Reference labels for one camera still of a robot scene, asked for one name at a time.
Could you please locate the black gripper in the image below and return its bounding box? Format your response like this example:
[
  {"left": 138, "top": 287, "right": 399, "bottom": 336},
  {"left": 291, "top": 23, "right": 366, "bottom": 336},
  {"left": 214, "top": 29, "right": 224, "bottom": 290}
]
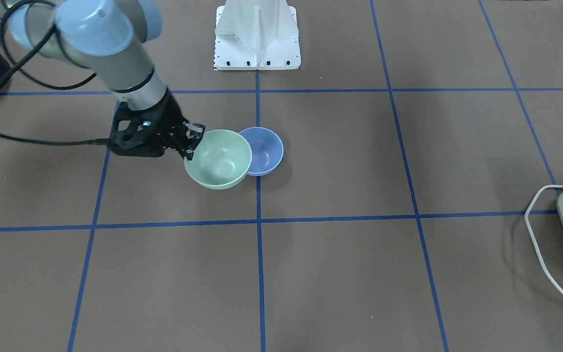
[{"left": 108, "top": 90, "right": 206, "bottom": 161}]

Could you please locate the green bowl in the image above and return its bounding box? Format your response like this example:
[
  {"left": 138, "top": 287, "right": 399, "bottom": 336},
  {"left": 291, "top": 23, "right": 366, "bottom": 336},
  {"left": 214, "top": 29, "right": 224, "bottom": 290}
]
[{"left": 184, "top": 130, "right": 253, "bottom": 190}]

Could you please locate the blue bowl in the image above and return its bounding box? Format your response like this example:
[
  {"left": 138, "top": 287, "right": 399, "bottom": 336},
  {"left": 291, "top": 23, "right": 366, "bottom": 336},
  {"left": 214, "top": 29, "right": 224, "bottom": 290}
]
[{"left": 239, "top": 127, "right": 284, "bottom": 176}]

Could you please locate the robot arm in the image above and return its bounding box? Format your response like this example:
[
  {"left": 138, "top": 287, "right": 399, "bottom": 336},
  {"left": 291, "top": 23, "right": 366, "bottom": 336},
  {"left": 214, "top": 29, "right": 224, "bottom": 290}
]
[{"left": 0, "top": 0, "right": 206, "bottom": 160}]

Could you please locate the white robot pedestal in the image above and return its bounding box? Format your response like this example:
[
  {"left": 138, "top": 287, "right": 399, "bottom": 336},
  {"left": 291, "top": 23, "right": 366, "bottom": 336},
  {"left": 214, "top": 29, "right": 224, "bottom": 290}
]
[{"left": 213, "top": 0, "right": 302, "bottom": 71}]

